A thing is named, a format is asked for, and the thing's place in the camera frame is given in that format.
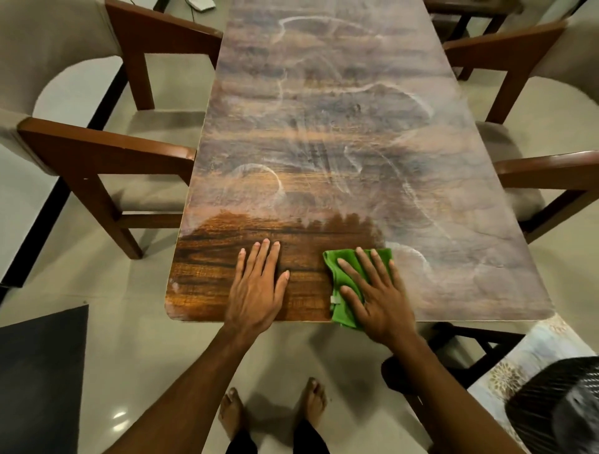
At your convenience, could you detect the green cleaning cloth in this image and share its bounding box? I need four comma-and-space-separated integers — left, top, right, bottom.
322, 248, 394, 329

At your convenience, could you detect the person's right foot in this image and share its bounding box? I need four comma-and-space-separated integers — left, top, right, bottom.
295, 377, 329, 429

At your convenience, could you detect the person's right forearm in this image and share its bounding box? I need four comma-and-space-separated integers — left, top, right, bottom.
381, 334, 528, 454

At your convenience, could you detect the person's right hand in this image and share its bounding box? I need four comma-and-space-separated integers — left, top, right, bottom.
336, 247, 418, 350

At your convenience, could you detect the wooden armchair with beige cushion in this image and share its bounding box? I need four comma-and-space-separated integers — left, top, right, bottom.
442, 0, 599, 245
0, 0, 224, 261

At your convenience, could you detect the black ribbed fan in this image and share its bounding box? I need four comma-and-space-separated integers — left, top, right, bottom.
504, 356, 599, 454

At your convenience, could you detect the person's black trouser leg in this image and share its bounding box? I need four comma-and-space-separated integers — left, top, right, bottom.
293, 418, 331, 454
226, 429, 258, 454

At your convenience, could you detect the person's foot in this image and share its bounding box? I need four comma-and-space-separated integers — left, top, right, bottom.
218, 387, 245, 440
295, 377, 329, 429

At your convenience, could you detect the dark wooden chair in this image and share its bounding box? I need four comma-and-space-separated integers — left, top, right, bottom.
423, 0, 524, 81

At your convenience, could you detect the person's left hand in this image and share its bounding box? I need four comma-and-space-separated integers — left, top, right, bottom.
224, 239, 291, 336

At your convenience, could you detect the person's left forearm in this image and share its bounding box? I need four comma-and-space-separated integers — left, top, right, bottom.
104, 323, 263, 454

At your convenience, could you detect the person's left foot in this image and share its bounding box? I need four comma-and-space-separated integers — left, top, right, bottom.
218, 387, 245, 440

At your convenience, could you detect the black floor mat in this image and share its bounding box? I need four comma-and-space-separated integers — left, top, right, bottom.
0, 304, 90, 454

